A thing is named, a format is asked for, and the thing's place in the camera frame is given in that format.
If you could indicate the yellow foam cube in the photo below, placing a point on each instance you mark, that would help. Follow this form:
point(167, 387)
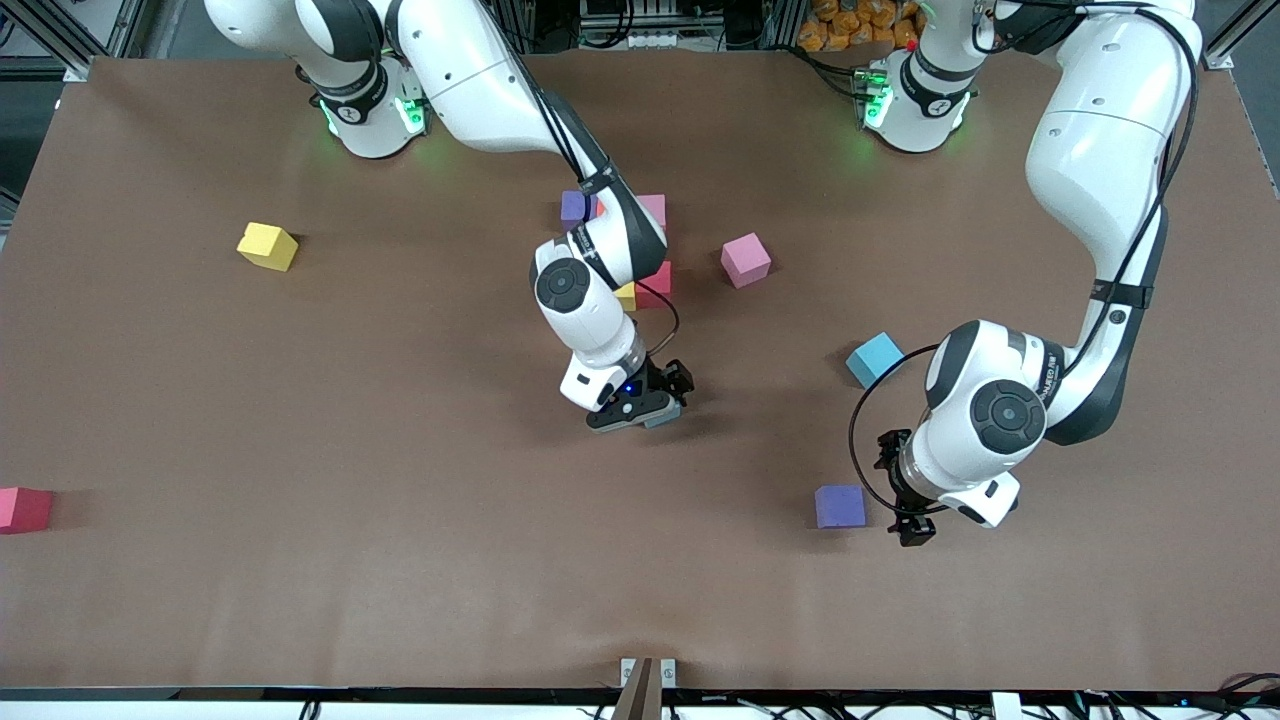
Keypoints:
point(626, 296)
point(265, 245)

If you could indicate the purple foam cube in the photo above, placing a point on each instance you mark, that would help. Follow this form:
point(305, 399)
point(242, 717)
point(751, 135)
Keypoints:
point(573, 208)
point(840, 506)

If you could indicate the blue foam cube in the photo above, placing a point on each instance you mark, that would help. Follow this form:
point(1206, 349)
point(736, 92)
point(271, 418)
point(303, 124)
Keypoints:
point(666, 418)
point(873, 358)

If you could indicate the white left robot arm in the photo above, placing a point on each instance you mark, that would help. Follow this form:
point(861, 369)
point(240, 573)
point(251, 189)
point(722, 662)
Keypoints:
point(1008, 415)

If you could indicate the pink foam cube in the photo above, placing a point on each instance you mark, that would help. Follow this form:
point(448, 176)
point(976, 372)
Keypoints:
point(745, 260)
point(656, 208)

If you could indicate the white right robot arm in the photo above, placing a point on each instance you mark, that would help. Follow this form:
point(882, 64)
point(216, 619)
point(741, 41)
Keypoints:
point(565, 285)

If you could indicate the brown tapered post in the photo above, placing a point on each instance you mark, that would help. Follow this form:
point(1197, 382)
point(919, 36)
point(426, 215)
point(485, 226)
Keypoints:
point(640, 695)

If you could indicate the red foam cube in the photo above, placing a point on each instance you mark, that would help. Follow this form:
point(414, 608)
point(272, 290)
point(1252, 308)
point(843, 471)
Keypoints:
point(660, 290)
point(22, 510)

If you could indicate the brown table cover sheet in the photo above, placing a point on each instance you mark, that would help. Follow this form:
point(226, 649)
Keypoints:
point(640, 580)

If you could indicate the white power strip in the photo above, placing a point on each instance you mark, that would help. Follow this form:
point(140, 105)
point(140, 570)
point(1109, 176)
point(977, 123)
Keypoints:
point(640, 40)

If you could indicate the orange fruit net bag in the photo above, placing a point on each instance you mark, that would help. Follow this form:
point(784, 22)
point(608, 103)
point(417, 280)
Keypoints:
point(850, 25)

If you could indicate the aluminium frame profile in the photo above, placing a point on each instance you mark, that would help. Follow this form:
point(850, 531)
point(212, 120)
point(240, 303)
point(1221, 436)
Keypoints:
point(1235, 35)
point(125, 25)

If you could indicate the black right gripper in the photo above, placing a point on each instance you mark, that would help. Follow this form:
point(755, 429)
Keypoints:
point(663, 379)

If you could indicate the silver metal mounting bracket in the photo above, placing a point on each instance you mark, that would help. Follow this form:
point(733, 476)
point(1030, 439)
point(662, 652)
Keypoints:
point(668, 672)

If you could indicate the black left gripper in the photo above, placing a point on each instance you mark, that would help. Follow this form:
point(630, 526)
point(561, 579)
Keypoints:
point(893, 483)

